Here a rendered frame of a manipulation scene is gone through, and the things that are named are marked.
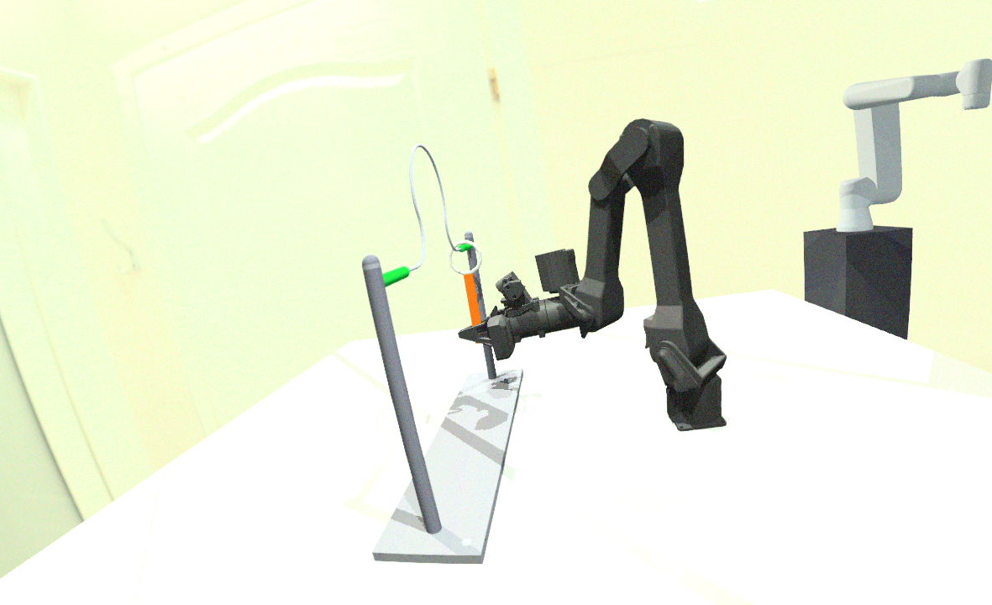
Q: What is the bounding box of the orange bar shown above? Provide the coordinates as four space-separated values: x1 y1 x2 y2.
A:
448 240 482 326

